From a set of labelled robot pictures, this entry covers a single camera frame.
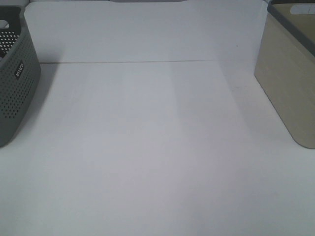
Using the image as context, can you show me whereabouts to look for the beige basket with grey rim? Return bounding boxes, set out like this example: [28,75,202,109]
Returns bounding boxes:
[254,0,315,149]

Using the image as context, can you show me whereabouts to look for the grey perforated laundry basket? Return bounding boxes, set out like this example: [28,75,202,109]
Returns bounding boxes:
[0,5,41,147]

